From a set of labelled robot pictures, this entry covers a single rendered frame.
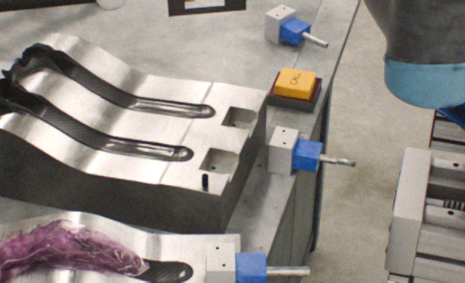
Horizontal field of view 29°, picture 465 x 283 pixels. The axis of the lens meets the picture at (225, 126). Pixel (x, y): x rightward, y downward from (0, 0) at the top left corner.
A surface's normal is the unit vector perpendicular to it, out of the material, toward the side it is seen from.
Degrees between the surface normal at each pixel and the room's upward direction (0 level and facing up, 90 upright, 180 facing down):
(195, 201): 90
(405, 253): 90
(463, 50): 90
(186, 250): 0
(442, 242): 90
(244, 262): 0
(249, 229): 0
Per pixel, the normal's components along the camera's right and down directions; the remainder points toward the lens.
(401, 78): -0.77, 0.41
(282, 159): -0.28, 0.57
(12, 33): 0.00, -0.80
